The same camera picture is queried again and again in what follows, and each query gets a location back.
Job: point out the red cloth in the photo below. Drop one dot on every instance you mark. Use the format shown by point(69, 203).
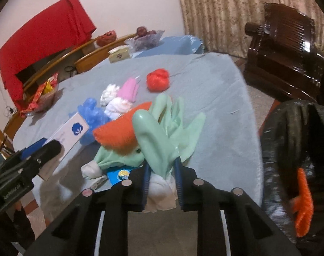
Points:
point(44, 34)

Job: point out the beige patterned curtain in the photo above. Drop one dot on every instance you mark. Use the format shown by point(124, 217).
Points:
point(231, 13)

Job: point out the white crumpled tissue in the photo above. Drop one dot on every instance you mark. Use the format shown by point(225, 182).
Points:
point(110, 93)
point(116, 108)

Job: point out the white box blue logo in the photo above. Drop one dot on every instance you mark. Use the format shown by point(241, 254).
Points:
point(71, 133)

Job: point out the pink face mask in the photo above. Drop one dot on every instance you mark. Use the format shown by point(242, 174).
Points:
point(128, 89)

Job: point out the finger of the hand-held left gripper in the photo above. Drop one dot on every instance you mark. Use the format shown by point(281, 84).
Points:
point(48, 150)
point(31, 149)

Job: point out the orange fleece glove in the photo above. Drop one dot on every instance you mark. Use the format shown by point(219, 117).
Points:
point(303, 205)

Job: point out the basket of snack packets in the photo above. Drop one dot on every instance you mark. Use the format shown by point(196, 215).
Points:
point(42, 96)

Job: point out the glass fruit bowl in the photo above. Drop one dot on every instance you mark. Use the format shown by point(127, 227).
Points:
point(146, 41)

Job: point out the wooden chair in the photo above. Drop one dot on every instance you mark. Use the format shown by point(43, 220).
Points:
point(50, 64)
point(98, 56)

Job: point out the dark red apple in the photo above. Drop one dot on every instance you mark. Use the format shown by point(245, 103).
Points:
point(142, 31)

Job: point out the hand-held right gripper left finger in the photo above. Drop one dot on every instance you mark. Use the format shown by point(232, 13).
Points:
point(146, 185)

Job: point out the green rubber glove orange lining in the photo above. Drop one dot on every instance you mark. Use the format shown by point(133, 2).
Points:
point(154, 141)

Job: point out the grey blanket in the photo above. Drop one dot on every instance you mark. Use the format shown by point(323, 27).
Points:
point(204, 106)

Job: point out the dark wooden armchair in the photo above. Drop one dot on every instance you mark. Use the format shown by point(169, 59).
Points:
point(284, 56)

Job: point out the tissue box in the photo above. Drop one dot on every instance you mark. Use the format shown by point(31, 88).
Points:
point(119, 54)

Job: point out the red mesh bag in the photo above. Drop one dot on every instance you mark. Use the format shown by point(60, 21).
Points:
point(106, 37)

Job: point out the red plastic bag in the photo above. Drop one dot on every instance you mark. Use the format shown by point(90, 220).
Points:
point(158, 79)

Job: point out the blue card yellow logo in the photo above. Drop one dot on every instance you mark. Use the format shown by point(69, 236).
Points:
point(118, 176)

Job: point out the blue tablecloth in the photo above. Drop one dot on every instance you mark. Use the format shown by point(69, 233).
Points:
point(175, 45)

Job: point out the white crumpled cloth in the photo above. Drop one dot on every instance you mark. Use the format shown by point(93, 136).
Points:
point(91, 172)
point(162, 192)

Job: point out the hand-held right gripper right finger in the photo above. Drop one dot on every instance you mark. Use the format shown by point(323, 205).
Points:
point(178, 182)

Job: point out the blue plastic bag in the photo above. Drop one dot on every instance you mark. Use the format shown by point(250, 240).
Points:
point(91, 110)

